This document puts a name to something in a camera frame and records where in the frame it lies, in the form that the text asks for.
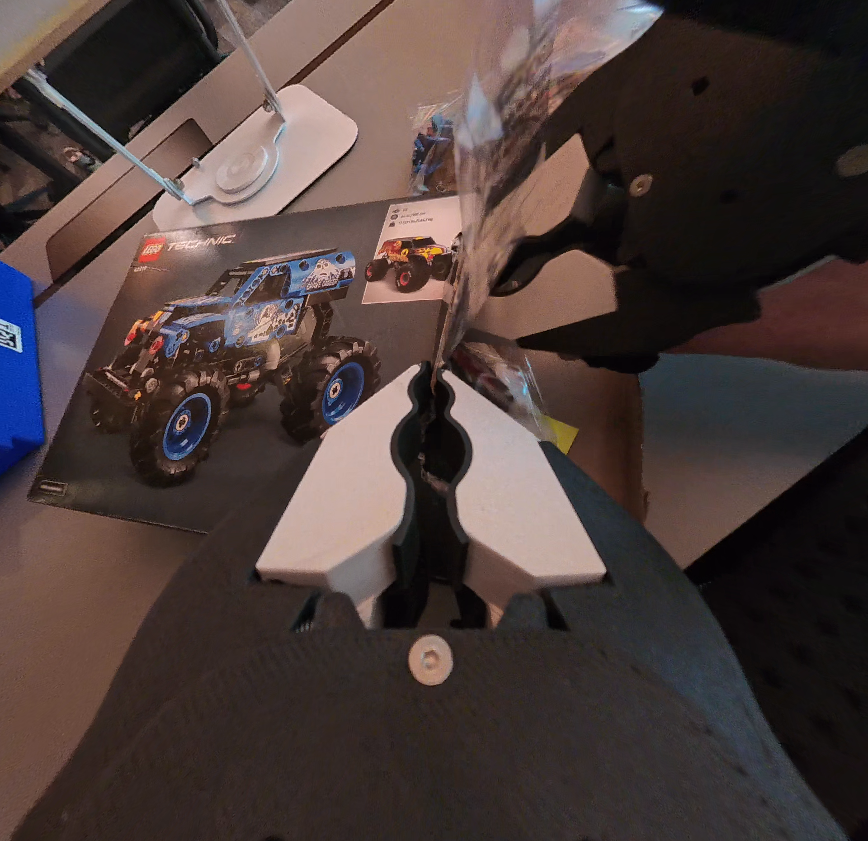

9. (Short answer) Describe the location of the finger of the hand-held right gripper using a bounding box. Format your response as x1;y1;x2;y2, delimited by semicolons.
478;247;619;343
515;133;614;245

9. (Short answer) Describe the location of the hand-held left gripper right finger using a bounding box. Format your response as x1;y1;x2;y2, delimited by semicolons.
434;365;609;628

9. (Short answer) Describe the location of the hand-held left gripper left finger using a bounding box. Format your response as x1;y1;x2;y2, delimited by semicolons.
254;361;434;629

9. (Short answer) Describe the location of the clear bag of toy bricks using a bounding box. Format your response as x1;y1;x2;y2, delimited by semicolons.
409;0;664;449

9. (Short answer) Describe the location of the black toy set box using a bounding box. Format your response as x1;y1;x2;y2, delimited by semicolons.
27;195;645;537

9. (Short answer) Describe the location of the grey desk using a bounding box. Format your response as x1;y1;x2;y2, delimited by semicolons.
0;0;435;306
0;0;868;835

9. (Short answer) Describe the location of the person's right hand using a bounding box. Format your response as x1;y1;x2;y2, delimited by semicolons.
661;256;868;375

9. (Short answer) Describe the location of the small yellow card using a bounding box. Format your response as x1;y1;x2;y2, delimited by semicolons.
539;417;579;454

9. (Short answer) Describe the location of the blue bin with white label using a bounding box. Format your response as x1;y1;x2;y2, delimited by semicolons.
0;261;46;477

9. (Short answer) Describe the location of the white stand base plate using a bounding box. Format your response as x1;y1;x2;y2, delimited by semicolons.
152;85;359;233

